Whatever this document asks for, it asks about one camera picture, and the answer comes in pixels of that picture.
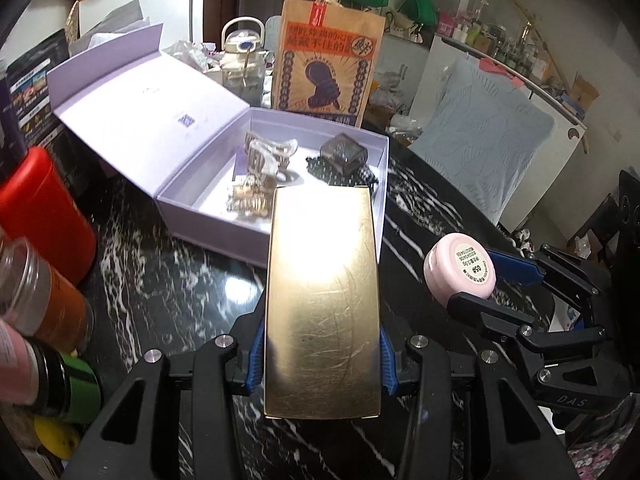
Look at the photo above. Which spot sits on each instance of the black white checked scrunchie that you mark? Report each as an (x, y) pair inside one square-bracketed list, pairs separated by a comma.
[(342, 152)]

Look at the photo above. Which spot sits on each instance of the white refrigerator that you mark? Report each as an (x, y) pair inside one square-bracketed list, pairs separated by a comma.
[(170, 0)]

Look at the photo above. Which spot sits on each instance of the black polka dot scrunchie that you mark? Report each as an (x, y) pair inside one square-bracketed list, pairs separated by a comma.
[(325, 172)]

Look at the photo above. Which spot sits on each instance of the pearly wavy hair clip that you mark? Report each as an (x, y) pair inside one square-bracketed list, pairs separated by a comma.
[(270, 152)]

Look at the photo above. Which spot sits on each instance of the star hair clip with bear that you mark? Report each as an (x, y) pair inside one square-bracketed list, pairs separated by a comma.
[(250, 202)]

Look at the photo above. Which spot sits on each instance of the white cabinet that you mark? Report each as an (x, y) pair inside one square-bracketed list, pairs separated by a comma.
[(555, 170)]

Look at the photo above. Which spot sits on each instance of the red canister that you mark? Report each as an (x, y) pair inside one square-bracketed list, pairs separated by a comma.
[(45, 210)]

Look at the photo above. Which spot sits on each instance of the green container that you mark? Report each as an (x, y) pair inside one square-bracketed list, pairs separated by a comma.
[(82, 390)]

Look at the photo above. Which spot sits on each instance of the gold rectangular box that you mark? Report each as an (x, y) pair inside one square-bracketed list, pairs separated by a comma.
[(322, 310)]

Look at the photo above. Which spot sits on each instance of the white gift box with lid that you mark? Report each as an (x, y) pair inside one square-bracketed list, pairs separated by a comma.
[(140, 110)]

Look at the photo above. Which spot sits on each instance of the light blue pillow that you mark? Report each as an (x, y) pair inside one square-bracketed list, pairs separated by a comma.
[(480, 145)]

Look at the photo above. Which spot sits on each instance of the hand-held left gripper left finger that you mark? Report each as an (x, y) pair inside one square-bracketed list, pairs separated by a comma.
[(255, 355)]

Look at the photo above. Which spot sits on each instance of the pink paper cup with panda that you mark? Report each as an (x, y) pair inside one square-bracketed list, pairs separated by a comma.
[(15, 360)]

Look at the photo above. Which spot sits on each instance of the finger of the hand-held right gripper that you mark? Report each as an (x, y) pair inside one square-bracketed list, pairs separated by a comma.
[(515, 265), (490, 317)]

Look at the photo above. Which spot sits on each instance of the black printed pouch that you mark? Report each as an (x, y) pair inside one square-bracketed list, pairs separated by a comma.
[(37, 90)]

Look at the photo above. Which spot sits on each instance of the pink round jar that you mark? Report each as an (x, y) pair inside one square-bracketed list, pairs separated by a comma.
[(457, 270)]

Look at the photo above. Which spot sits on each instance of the yellow round object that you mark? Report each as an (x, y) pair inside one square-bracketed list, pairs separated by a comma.
[(57, 437)]

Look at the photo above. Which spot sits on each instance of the brown printed paper bag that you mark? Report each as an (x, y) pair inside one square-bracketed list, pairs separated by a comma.
[(325, 65)]

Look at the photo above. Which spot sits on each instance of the clear plastic jar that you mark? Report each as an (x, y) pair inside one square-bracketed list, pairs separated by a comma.
[(50, 300)]

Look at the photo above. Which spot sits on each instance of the clear plastic bag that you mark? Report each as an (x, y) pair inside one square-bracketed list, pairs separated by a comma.
[(187, 55)]

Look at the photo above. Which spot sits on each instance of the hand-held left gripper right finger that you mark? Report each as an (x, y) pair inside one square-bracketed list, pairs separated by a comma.
[(387, 365)]

